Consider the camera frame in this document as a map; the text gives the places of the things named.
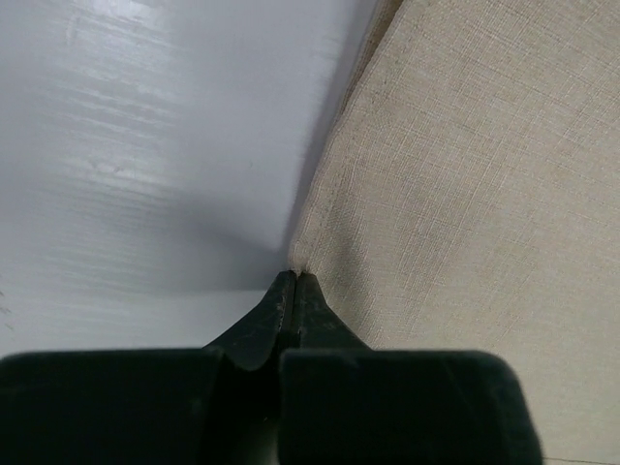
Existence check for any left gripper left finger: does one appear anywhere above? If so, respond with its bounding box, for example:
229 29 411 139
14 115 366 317
205 271 295 371

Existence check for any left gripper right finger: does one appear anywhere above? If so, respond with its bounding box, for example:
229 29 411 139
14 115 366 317
293 273 369 350

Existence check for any beige cloth napkin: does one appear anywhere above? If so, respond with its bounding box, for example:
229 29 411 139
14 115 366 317
289 1 619 464

